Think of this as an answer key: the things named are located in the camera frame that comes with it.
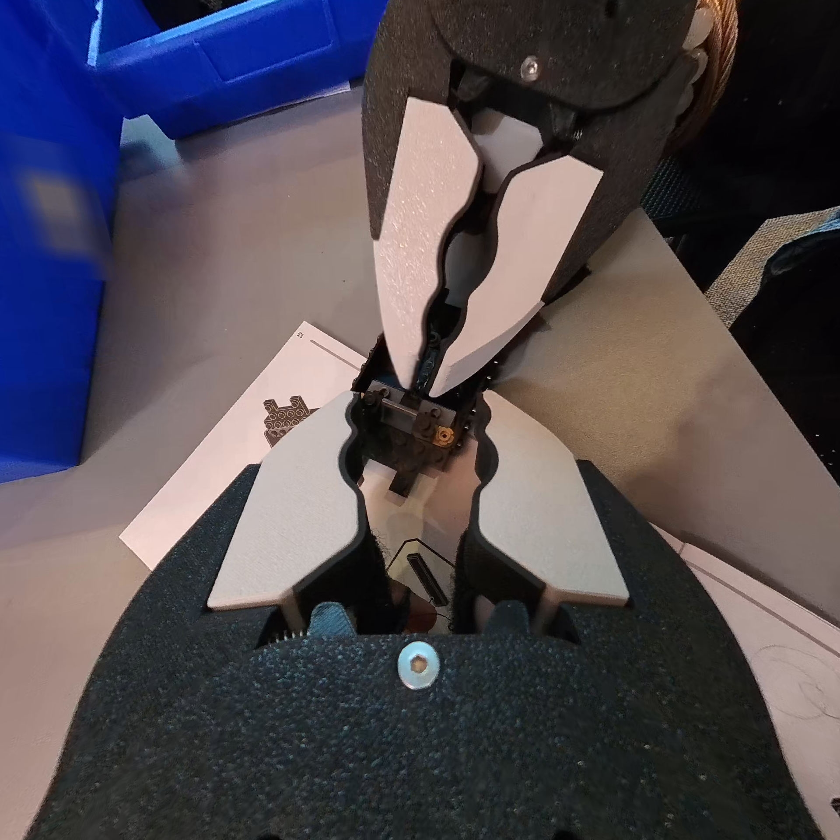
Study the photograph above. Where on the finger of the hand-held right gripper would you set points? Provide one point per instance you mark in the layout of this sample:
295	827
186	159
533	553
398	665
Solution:
531	236
413	229

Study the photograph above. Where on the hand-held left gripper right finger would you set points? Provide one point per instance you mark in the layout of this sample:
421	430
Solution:
544	518

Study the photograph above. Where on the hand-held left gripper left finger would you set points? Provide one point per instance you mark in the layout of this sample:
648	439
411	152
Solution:
289	525

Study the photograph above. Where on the black lego car chassis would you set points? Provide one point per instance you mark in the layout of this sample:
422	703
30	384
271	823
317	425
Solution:
400	456

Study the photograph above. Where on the dark lego bar piece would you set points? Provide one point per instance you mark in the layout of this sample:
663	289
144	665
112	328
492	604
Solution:
426	364

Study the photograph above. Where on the white lego instruction sheet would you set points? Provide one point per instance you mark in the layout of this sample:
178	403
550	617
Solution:
216	472

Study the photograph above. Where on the person's left hand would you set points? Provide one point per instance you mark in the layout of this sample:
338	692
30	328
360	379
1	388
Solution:
426	622

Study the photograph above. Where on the small blue storage bin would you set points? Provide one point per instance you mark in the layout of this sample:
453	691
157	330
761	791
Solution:
262	72

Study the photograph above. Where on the white open instruction booklet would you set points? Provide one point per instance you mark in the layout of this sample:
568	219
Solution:
774	623

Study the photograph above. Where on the large blue storage bin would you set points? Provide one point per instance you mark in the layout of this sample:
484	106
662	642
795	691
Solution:
46	361

